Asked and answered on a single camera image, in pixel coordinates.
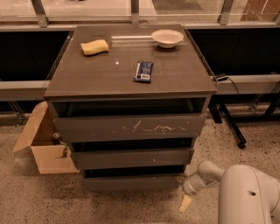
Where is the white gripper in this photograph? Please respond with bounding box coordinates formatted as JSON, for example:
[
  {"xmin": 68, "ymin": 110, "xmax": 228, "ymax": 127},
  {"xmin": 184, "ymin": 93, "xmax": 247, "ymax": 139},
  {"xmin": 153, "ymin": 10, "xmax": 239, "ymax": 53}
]
[{"xmin": 179, "ymin": 171, "xmax": 218, "ymax": 212}]

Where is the grey bottom drawer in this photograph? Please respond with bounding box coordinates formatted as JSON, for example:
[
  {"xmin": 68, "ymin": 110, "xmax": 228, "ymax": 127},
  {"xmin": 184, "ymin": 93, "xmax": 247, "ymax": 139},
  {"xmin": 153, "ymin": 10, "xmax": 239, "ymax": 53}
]
[{"xmin": 83, "ymin": 164, "xmax": 186, "ymax": 191}]

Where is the grey drawer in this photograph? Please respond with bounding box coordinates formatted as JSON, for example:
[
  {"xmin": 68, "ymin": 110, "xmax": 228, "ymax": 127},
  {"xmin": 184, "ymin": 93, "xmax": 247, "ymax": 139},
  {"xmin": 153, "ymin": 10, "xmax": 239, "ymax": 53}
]
[
  {"xmin": 83, "ymin": 164, "xmax": 186, "ymax": 191},
  {"xmin": 72, "ymin": 137, "xmax": 194, "ymax": 170},
  {"xmin": 53, "ymin": 98, "xmax": 206, "ymax": 143}
]

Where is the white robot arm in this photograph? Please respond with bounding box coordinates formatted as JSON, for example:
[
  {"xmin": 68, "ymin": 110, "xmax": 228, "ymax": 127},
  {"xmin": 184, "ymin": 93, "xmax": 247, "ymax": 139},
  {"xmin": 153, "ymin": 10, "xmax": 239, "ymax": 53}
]
[{"xmin": 179, "ymin": 161, "xmax": 280, "ymax": 224}]

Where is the grey middle drawer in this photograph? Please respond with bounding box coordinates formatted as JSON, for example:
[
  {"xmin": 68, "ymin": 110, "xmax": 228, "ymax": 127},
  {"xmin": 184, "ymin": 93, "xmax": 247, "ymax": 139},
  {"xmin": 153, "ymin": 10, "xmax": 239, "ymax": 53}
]
[{"xmin": 72, "ymin": 137, "xmax": 194, "ymax": 170}]

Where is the grey drawer cabinet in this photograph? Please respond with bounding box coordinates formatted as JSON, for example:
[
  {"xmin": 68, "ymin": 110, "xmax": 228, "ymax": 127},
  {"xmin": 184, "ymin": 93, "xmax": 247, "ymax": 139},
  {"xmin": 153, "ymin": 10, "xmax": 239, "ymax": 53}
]
[{"xmin": 43, "ymin": 24, "xmax": 218, "ymax": 182}]

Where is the grey top drawer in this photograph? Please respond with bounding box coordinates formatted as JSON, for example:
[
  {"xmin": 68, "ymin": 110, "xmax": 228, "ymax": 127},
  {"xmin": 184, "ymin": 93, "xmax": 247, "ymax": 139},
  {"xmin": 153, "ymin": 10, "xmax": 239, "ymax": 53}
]
[{"xmin": 53, "ymin": 98, "xmax": 206, "ymax": 143}]

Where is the black wheeled stand leg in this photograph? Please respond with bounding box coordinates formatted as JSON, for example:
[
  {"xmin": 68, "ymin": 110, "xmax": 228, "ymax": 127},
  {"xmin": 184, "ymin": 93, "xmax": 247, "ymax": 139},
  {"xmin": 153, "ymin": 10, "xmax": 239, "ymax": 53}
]
[{"xmin": 208, "ymin": 98, "xmax": 247, "ymax": 150}]

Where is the black power adapter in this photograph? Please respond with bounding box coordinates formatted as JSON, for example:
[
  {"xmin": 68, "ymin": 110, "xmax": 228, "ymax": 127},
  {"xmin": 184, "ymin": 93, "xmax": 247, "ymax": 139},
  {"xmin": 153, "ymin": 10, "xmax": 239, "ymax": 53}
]
[{"xmin": 213, "ymin": 73, "xmax": 228, "ymax": 82}]

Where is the blue snack packet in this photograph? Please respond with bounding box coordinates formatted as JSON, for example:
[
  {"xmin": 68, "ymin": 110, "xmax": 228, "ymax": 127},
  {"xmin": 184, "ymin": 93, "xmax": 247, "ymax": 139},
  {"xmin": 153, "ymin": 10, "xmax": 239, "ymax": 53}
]
[{"xmin": 133, "ymin": 60, "xmax": 153, "ymax": 83}]

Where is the cardboard box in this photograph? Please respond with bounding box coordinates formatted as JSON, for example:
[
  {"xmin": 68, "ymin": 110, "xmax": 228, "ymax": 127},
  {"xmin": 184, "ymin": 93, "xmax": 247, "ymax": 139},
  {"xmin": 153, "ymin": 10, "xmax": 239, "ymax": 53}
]
[{"xmin": 13, "ymin": 101, "xmax": 79, "ymax": 174}]

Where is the can in cardboard box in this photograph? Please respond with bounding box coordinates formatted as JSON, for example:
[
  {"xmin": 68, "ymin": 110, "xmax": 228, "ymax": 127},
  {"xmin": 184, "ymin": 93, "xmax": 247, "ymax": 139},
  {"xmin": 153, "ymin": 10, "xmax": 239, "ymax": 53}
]
[{"xmin": 52, "ymin": 132, "xmax": 62, "ymax": 144}]

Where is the white bowl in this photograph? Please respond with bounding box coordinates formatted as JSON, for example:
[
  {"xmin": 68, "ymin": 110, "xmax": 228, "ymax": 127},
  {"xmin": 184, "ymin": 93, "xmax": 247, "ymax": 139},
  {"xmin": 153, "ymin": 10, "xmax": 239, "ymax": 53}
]
[{"xmin": 151, "ymin": 30, "xmax": 184, "ymax": 49}]

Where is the yellow sponge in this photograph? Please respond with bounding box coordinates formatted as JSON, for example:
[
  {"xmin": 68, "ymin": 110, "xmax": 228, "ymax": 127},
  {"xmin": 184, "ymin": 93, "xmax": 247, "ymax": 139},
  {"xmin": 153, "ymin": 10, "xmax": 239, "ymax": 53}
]
[{"xmin": 80, "ymin": 39, "xmax": 109, "ymax": 56}]

